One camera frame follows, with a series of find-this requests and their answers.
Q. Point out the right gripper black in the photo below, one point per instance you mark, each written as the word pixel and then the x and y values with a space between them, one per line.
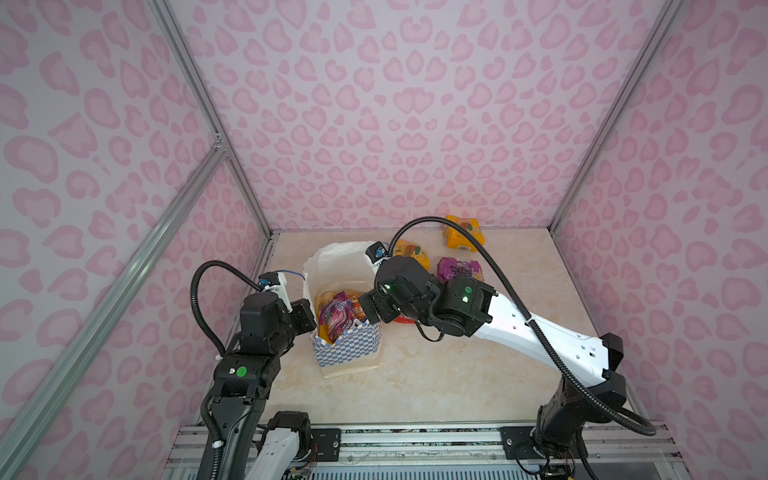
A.
pixel 379 297

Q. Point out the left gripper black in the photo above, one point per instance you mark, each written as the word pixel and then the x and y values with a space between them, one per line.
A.
pixel 300 308

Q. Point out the aluminium frame rail left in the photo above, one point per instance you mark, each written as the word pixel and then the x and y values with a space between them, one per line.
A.
pixel 167 22

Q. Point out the yellow mango snack bag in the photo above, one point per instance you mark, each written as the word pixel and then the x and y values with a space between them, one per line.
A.
pixel 321 302

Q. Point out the red fruit snack bag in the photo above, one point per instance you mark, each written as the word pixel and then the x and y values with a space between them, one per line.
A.
pixel 403 319

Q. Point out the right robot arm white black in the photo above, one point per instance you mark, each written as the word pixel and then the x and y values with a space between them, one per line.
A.
pixel 466 307

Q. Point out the orange corn chips bag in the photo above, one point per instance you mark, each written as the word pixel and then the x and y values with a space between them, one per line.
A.
pixel 358 311

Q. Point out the purple Fox's candy bag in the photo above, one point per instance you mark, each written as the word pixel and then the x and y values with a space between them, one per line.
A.
pixel 339 315

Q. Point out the aluminium frame post right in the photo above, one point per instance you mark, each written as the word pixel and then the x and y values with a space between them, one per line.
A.
pixel 670 14

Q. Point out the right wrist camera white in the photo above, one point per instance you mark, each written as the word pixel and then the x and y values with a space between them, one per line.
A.
pixel 376 253

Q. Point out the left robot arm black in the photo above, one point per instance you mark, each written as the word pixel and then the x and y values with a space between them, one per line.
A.
pixel 243 379

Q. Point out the aluminium diagonal frame bar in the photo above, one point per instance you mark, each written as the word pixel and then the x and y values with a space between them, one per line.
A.
pixel 39 413

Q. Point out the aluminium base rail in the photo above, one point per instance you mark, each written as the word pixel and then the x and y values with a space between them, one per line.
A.
pixel 463 450

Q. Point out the purple snack bag upper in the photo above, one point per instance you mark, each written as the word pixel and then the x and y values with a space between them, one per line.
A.
pixel 450 267

